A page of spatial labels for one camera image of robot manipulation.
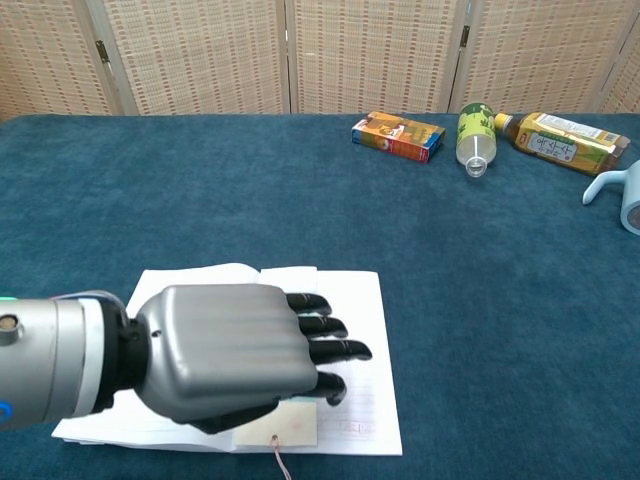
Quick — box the yellow tea bottle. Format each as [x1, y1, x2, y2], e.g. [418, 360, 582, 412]
[493, 111, 632, 177]

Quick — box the orange snack carton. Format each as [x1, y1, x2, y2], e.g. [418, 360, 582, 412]
[350, 110, 447, 165]

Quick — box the white notebook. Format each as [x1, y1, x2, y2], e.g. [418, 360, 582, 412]
[50, 262, 404, 457]

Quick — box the clear bottle with green label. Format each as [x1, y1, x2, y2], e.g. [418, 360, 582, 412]
[455, 101, 498, 179]

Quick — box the light blue tasselled bookmark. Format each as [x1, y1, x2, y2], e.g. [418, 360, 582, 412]
[233, 266, 320, 480]

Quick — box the woven folding screen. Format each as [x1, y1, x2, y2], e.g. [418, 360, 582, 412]
[0, 0, 640, 124]

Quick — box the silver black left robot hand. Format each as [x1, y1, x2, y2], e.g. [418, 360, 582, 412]
[124, 283, 374, 436]

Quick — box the dark blue table cloth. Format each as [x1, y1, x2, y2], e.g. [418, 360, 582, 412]
[0, 113, 640, 480]

